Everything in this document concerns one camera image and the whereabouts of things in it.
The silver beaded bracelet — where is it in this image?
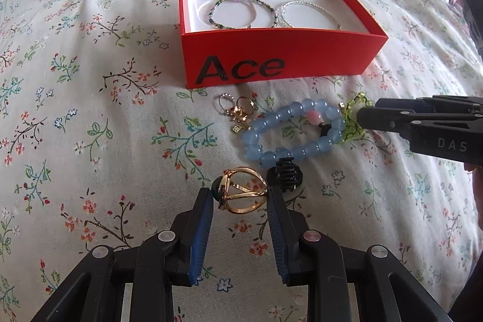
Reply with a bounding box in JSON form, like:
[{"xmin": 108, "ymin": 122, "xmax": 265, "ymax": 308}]
[{"xmin": 275, "ymin": 0, "xmax": 342, "ymax": 30}]

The black hair claw clip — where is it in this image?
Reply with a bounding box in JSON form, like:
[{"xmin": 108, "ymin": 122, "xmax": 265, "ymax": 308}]
[{"xmin": 269, "ymin": 158, "xmax": 305, "ymax": 191}]

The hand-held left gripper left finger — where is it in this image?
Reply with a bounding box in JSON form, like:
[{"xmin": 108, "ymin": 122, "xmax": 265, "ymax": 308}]
[{"xmin": 29, "ymin": 188, "xmax": 216, "ymax": 322}]

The yellow-green beaded bracelet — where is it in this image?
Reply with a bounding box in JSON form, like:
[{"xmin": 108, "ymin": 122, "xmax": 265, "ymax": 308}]
[{"xmin": 340, "ymin": 92, "xmax": 375, "ymax": 145}]

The floral bedsheet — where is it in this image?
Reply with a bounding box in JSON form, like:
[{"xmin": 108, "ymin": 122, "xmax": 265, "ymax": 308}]
[{"xmin": 0, "ymin": 0, "xmax": 483, "ymax": 322}]

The red cardboard box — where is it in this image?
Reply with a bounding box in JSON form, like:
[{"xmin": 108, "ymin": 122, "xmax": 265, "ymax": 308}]
[{"xmin": 178, "ymin": 0, "xmax": 389, "ymax": 89}]

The blue bead bracelet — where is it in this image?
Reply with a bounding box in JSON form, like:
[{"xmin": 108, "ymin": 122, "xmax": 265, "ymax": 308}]
[{"xmin": 241, "ymin": 99, "xmax": 346, "ymax": 169}]

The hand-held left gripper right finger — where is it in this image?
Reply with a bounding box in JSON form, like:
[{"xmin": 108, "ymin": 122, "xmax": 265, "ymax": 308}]
[{"xmin": 266, "ymin": 178, "xmax": 460, "ymax": 322}]

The green beaded bracelet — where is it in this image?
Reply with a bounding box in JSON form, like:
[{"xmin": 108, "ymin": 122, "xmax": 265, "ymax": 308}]
[{"xmin": 208, "ymin": 0, "xmax": 277, "ymax": 30}]

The person's right hand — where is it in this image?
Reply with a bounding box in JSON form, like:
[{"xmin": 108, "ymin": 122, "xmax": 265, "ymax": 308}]
[{"xmin": 464, "ymin": 161, "xmax": 483, "ymax": 228}]

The gold ring with green stone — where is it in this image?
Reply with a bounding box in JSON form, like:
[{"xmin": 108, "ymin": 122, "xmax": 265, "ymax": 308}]
[{"xmin": 213, "ymin": 167, "xmax": 268, "ymax": 215}]

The small gold ring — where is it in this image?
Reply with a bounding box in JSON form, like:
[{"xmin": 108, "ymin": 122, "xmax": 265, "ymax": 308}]
[{"xmin": 237, "ymin": 96, "xmax": 258, "ymax": 116}]

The silver beaded ring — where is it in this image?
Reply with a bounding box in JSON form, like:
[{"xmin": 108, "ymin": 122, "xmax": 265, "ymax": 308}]
[{"xmin": 218, "ymin": 93, "xmax": 233, "ymax": 116}]

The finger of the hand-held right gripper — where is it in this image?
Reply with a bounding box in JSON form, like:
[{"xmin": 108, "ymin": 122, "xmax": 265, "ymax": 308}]
[
  {"xmin": 356, "ymin": 106, "xmax": 483, "ymax": 165},
  {"xmin": 375, "ymin": 95, "xmax": 483, "ymax": 116}
]

